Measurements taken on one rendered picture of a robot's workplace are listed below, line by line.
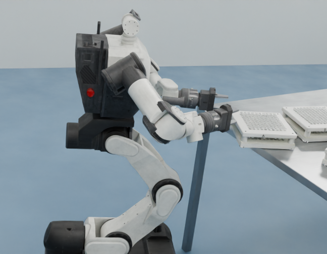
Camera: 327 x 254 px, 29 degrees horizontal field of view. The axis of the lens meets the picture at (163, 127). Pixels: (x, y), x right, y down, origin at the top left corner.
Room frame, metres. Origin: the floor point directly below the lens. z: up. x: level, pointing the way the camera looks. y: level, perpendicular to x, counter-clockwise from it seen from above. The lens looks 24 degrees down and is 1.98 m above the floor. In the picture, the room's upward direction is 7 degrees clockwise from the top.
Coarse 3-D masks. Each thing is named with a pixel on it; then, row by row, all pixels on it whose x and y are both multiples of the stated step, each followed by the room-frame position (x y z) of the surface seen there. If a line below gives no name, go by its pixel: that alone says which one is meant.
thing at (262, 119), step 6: (246, 114) 2.66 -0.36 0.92; (252, 114) 2.66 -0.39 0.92; (264, 114) 2.68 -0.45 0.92; (252, 120) 2.59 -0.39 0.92; (258, 120) 2.60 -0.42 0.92; (264, 120) 2.61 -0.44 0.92; (270, 120) 2.63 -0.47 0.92; (276, 120) 2.63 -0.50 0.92; (252, 126) 2.54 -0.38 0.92; (264, 126) 2.55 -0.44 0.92; (270, 126) 2.57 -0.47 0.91; (276, 126) 2.57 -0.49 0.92
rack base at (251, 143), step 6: (234, 126) 2.63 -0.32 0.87; (234, 132) 2.58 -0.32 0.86; (240, 138) 2.51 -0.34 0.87; (240, 144) 2.47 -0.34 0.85; (246, 144) 2.47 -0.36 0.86; (252, 144) 2.48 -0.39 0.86; (258, 144) 2.49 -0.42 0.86; (264, 144) 2.49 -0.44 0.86; (270, 144) 2.50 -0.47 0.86; (276, 144) 2.50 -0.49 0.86; (282, 144) 2.51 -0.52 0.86; (288, 144) 2.51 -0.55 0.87; (294, 144) 2.52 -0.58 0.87
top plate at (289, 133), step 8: (264, 112) 2.73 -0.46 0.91; (272, 112) 2.75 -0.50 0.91; (240, 120) 2.60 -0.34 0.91; (240, 128) 2.52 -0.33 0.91; (248, 128) 2.52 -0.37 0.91; (256, 128) 2.54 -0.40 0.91; (288, 128) 2.58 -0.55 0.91; (248, 136) 2.47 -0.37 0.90; (256, 136) 2.48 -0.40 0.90; (264, 136) 2.49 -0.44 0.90; (272, 136) 2.50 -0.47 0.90; (280, 136) 2.50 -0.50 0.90; (288, 136) 2.51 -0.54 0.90; (296, 136) 2.52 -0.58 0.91
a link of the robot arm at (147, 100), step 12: (132, 84) 2.18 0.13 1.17; (144, 84) 2.18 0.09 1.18; (132, 96) 2.17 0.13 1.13; (144, 96) 2.13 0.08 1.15; (156, 96) 2.14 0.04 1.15; (144, 108) 2.11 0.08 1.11; (156, 108) 2.09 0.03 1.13; (168, 108) 2.09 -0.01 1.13; (144, 120) 2.10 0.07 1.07; (156, 120) 2.09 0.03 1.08; (180, 120) 2.08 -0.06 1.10
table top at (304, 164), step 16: (272, 96) 3.17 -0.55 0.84; (288, 96) 3.20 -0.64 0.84; (304, 96) 3.23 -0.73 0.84; (320, 96) 3.26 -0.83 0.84; (304, 144) 2.59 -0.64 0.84; (320, 144) 2.61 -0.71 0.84; (272, 160) 2.42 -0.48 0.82; (288, 160) 2.40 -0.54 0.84; (304, 160) 2.42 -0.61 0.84; (320, 160) 2.44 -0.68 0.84; (304, 176) 2.27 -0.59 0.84; (320, 176) 2.29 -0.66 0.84; (320, 192) 2.19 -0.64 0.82
